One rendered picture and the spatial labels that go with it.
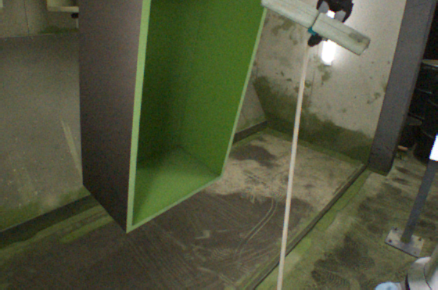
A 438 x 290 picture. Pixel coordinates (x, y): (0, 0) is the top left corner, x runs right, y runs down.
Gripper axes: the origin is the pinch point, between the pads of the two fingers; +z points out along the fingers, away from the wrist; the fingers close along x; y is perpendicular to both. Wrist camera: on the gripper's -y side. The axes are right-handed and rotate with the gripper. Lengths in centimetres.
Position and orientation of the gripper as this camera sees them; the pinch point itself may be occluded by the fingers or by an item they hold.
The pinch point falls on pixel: (321, 31)
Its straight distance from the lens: 91.0
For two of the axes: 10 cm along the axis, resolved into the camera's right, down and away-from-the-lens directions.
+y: 0.9, -0.7, 9.9
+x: -8.8, -4.7, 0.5
